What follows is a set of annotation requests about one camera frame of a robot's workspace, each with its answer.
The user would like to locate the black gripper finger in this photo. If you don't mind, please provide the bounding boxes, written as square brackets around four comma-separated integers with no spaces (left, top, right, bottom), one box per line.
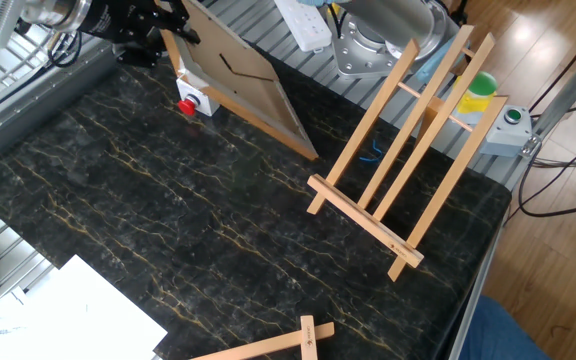
[150,7,202,46]
[112,40,165,70]

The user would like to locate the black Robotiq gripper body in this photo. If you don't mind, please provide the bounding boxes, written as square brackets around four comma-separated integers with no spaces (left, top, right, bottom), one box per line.
[78,0,167,51]

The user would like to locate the white photo frame cardboard back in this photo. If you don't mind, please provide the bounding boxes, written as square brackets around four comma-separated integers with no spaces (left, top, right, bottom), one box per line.
[160,0,319,162]

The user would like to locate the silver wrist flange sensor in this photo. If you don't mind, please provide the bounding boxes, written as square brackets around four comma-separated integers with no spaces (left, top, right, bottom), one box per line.
[20,0,93,32]

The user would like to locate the red emergency stop button box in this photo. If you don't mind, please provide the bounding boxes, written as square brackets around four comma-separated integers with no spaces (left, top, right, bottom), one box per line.
[175,74,221,118]

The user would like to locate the white power strip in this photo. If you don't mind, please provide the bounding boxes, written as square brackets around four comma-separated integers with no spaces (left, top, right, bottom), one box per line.
[273,0,333,54]

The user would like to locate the black marble table slab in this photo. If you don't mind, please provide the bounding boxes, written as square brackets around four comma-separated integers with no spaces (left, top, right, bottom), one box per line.
[0,49,513,360]

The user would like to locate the white paper sheets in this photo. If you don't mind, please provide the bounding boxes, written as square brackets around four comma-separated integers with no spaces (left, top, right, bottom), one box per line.
[0,254,169,360]

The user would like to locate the yellow green button box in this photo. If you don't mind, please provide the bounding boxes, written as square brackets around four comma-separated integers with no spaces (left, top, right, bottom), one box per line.
[455,71,499,115]

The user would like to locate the small wooden tabletop easel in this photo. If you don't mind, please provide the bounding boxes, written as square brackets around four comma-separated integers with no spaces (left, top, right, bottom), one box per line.
[190,314,336,360]

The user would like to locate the grey green push button box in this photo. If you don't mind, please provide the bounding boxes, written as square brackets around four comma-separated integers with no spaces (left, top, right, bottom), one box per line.
[467,104,534,159]

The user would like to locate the person's blue jeans leg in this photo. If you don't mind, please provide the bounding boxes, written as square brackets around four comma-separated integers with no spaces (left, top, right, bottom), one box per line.
[460,294,552,360]

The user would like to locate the black gripper cable bundle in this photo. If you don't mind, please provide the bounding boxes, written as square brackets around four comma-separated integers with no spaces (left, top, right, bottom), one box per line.
[0,27,85,70]

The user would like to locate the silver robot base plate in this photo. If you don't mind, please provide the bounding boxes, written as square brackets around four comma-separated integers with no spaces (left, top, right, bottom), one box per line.
[331,9,462,80]

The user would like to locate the blue twist tie wire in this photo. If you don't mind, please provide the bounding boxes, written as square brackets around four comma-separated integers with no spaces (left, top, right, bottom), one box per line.
[358,138,384,164]

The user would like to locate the aluminium profile corner post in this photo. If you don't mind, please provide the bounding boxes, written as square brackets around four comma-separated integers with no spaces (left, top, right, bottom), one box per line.
[520,34,576,159]

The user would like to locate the black floor cable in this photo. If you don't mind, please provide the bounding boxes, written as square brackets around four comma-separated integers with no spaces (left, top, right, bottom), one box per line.
[505,92,576,224]

